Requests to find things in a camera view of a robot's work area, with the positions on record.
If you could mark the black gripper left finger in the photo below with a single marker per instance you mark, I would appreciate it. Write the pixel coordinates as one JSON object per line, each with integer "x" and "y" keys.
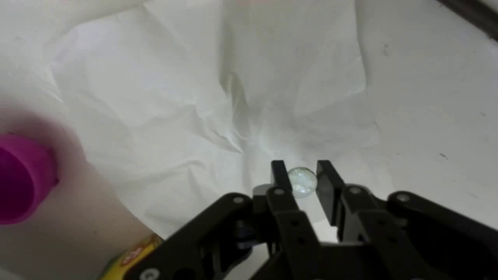
{"x": 250, "y": 238}

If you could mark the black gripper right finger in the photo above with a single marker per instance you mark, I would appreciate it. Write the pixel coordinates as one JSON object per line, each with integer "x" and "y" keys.
{"x": 394, "y": 238}

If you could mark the clear glass bead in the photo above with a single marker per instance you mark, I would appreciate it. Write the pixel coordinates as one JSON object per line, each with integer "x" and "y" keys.
{"x": 303, "y": 180}

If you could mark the yellow crayon red label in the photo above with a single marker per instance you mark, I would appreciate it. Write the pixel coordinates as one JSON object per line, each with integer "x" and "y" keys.
{"x": 133, "y": 253}

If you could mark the crumpled white paper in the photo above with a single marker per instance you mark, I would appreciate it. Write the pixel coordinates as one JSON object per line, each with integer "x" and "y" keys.
{"x": 208, "y": 102}

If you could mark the pink plastic cup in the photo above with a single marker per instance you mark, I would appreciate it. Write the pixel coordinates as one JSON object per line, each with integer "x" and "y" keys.
{"x": 24, "y": 175}

